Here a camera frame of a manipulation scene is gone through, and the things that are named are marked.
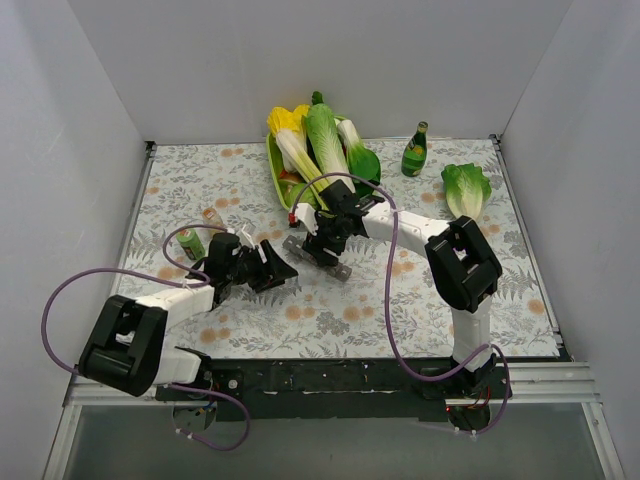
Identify green plastic basket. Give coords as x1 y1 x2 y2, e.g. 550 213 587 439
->
266 113 380 210

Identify bok choy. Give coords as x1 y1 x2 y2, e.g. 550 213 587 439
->
337 119 381 181

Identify yellow leafy cabbage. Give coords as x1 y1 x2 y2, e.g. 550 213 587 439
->
266 104 311 146

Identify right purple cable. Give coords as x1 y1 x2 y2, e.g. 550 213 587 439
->
292 172 511 436

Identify round green cabbage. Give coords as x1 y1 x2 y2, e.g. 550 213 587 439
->
284 183 319 210

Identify floral table mat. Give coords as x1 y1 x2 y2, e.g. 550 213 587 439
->
115 139 560 360

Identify napa cabbage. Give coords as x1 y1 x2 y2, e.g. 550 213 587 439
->
304 103 349 174

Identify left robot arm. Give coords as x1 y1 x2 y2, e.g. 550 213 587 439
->
78 233 298 400

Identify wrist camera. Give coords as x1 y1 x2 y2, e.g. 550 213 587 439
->
235 223 258 249
288 203 318 235

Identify green glass bottle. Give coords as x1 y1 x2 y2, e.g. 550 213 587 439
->
401 121 429 177

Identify celery stalks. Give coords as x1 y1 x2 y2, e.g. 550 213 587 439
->
276 129 329 193

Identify grey weekly pill organizer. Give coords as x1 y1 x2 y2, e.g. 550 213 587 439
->
283 236 352 282

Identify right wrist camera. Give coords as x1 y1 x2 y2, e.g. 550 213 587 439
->
288 203 318 235

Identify romaine lettuce head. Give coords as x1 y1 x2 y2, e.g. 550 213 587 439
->
441 163 492 221

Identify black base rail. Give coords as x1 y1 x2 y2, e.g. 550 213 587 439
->
154 357 501 424

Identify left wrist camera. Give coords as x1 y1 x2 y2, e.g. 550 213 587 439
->
235 223 258 249

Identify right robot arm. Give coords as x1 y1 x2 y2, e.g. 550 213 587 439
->
289 180 502 398

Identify green pill bottle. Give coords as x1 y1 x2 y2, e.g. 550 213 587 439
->
176 229 206 261

